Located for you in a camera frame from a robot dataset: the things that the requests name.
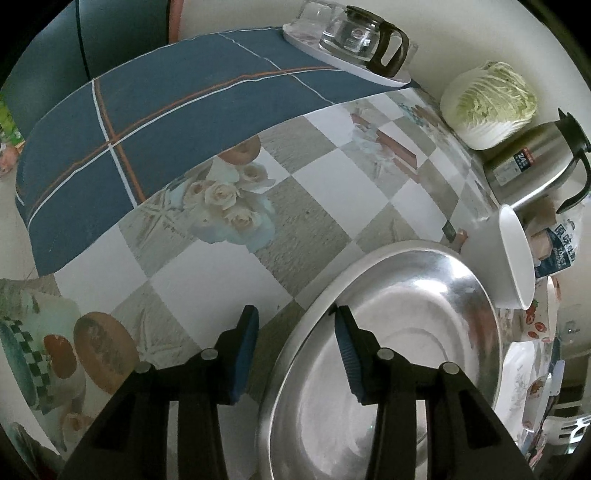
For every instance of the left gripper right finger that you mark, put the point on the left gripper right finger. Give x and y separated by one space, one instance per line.
364 359

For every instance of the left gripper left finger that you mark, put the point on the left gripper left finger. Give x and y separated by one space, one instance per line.
235 350

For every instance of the large steel plate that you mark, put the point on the large steel plate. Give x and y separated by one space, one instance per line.
422 301

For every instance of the white square floral plate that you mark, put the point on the white square floral plate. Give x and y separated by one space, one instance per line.
522 365

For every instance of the plain white bowl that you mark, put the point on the plain white bowl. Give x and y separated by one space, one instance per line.
498 252

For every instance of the strawberry pattern bowl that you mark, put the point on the strawberry pattern bowl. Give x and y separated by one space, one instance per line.
539 321

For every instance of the toast bread bag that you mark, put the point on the toast bread bag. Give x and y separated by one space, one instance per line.
554 239

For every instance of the blue checked tablecloth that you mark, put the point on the blue checked tablecloth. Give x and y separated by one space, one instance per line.
119 139

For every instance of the stainless steel thermos jug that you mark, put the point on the stainless steel thermos jug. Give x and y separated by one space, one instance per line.
538 162

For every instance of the napa cabbage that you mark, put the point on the napa cabbage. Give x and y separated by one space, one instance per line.
486 105

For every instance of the glass coffee pot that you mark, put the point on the glass coffee pot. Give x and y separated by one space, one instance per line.
364 38

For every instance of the white tray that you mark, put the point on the white tray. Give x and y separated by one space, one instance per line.
294 37

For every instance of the small upturned glass cup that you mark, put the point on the small upturned glass cup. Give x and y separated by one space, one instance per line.
315 15

